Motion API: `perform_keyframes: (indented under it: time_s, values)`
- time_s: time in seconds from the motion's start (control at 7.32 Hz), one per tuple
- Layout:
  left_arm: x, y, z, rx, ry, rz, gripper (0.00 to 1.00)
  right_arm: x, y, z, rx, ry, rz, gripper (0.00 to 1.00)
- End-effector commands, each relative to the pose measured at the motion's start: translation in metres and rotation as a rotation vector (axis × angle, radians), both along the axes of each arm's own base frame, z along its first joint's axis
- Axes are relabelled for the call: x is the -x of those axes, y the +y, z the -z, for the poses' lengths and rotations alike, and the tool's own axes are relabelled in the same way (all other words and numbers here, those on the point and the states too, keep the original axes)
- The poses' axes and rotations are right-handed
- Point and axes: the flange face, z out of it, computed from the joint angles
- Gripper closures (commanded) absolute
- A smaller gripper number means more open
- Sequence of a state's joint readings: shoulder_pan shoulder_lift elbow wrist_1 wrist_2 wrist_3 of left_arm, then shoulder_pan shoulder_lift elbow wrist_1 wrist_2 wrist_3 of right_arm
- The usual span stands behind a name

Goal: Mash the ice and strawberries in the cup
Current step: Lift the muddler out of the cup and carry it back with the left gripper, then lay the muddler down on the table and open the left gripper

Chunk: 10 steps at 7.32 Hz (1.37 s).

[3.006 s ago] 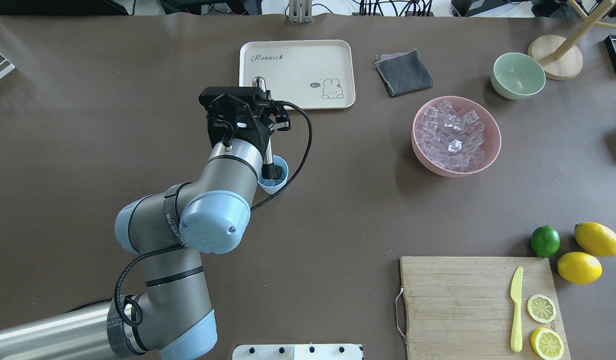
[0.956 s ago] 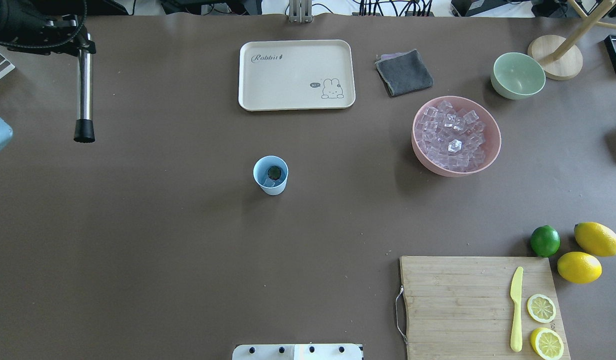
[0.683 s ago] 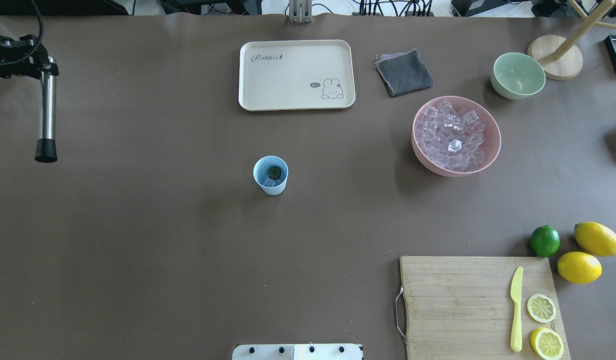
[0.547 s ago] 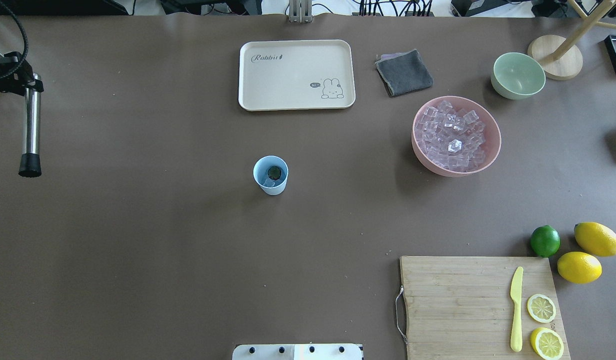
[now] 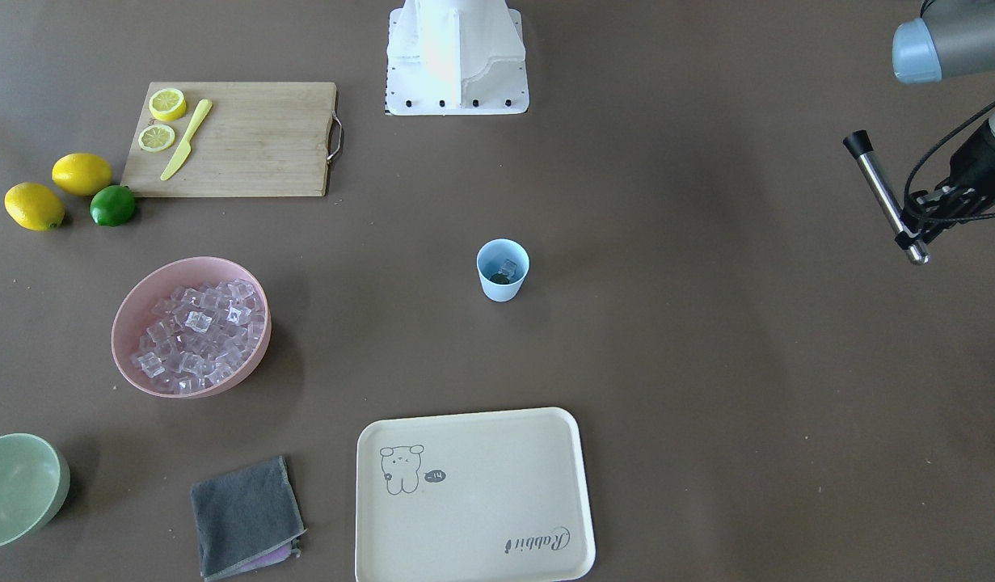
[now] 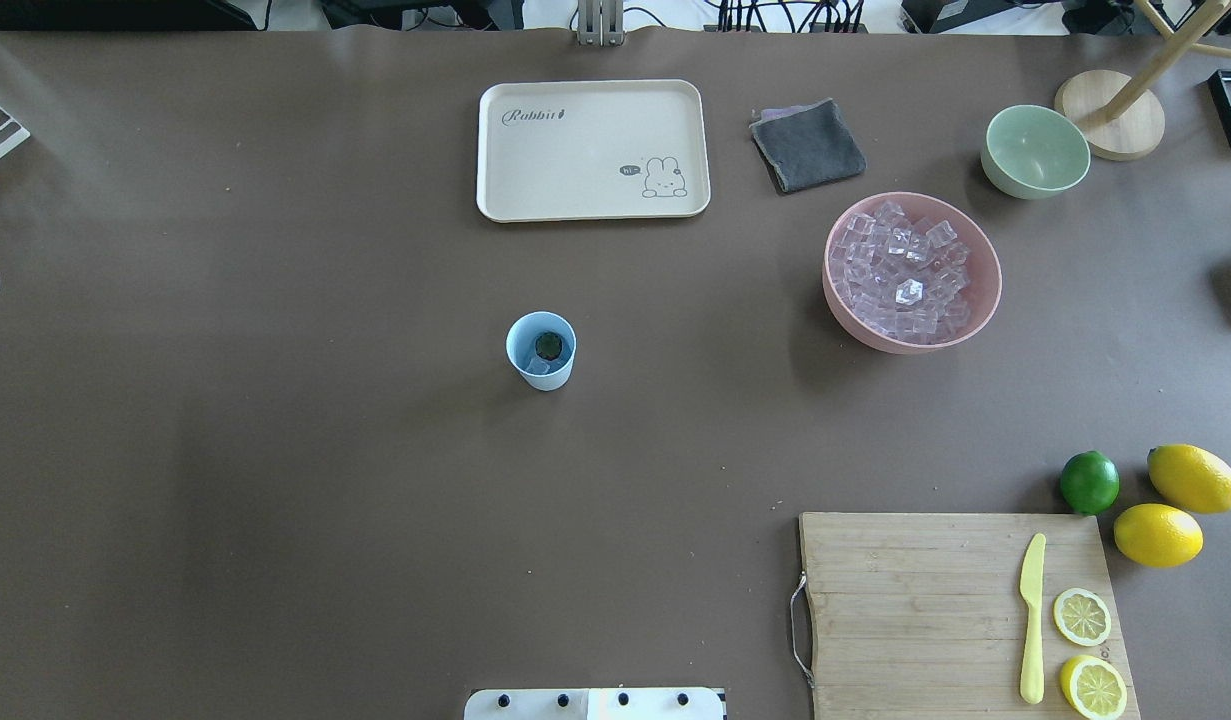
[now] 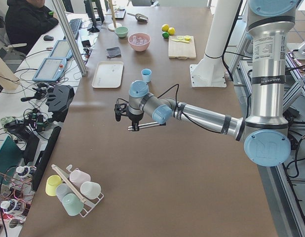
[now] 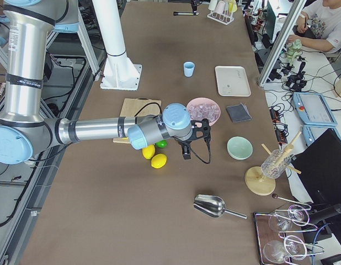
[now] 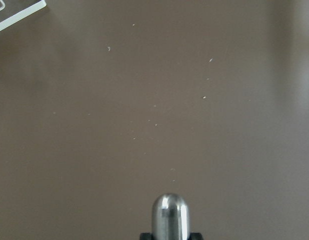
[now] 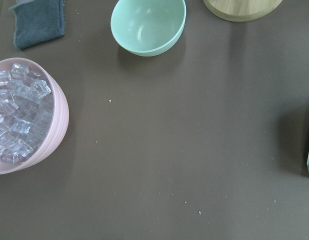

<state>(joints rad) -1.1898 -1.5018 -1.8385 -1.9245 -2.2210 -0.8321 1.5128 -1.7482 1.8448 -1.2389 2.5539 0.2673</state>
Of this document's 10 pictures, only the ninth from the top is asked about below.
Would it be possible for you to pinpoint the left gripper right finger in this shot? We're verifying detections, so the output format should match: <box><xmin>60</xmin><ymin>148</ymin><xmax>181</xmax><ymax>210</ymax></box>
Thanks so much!
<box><xmin>189</xmin><ymin>232</ymin><xmax>203</xmax><ymax>240</ymax></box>

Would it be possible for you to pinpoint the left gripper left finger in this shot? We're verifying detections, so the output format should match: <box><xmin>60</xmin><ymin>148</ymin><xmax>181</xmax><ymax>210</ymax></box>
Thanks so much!
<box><xmin>139</xmin><ymin>232</ymin><xmax>153</xmax><ymax>240</ymax></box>

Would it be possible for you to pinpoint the steel muddler black tip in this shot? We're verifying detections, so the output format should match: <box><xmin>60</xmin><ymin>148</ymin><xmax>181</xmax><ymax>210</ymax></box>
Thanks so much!
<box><xmin>151</xmin><ymin>193</ymin><xmax>191</xmax><ymax>240</ymax></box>

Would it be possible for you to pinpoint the white wire cup rack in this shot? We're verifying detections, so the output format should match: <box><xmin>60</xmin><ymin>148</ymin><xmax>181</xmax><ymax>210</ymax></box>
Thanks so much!
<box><xmin>0</xmin><ymin>0</ymin><xmax>47</xmax><ymax>32</ymax></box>

